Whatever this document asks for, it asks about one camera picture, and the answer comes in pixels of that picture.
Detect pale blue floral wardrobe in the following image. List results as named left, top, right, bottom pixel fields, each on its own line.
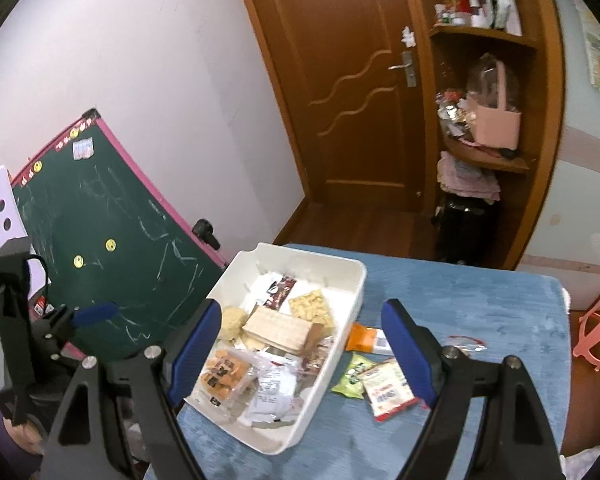
left=517, top=0, right=600, bottom=281

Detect orange snack packet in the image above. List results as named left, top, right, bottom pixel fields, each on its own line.
left=344, top=322, right=392, bottom=354

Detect brown wooden door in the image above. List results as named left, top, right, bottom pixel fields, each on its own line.
left=230, top=0, right=438, bottom=216

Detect small yellow puffed snack packet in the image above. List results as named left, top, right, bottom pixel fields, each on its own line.
left=288, top=289, right=333, bottom=322

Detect white board with holes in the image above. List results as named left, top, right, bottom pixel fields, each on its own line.
left=0, top=165, right=29, bottom=333

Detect black cable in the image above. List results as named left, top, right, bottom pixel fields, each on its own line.
left=24, top=254, right=50, bottom=311

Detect wooden corner shelf unit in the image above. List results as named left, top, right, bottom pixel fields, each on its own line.
left=397, top=0, right=566, bottom=271

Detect pink basket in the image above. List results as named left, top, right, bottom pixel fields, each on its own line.
left=467, top=57, right=524, bottom=151

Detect black easel knob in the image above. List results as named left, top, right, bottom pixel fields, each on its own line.
left=192, top=218, right=221, bottom=250

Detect black suitcase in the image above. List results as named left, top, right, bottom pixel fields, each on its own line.
left=432, top=192, right=501, bottom=264

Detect dark red snack packet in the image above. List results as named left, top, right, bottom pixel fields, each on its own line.
left=263, top=274, right=299, bottom=310

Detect white plastic bin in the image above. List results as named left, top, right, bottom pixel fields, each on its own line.
left=183, top=242, right=367, bottom=456

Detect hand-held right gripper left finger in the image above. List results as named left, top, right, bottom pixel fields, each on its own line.
left=42, top=298, right=223, bottom=480

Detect beige cracker packet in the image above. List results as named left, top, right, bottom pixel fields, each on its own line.
left=241, top=306, right=326, bottom=357

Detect shiny crumpled wrappers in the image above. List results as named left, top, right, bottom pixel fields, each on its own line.
left=435, top=89, right=479, bottom=139

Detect red and white snack packet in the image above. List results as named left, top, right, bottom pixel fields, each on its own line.
left=243, top=355, right=301, bottom=429

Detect snack packet with white label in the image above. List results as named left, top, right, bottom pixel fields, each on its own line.
left=357, top=357, right=417, bottom=419

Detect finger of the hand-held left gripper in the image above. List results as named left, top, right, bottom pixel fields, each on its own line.
left=40, top=301, right=120, bottom=357

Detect green chalkboard with pink frame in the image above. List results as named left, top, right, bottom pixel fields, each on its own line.
left=10, top=108, right=228, bottom=361

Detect green snack packet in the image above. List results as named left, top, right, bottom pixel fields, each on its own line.
left=329, top=352, right=376, bottom=401

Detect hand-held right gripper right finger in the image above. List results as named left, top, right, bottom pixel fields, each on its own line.
left=381, top=298, right=566, bottom=480

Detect group of toiletry bottles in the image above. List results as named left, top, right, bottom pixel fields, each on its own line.
left=433, top=0, right=524, bottom=37

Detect folded pink towels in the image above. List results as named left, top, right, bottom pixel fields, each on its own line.
left=437, top=152, right=501, bottom=204

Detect clear packet of brown biscuits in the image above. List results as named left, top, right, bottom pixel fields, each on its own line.
left=199, top=347, right=259, bottom=408

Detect checked bedding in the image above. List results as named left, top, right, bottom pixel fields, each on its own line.
left=560, top=440, right=600, bottom=480

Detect silver door handle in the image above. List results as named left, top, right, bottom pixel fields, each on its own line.
left=387, top=51, right=417, bottom=89

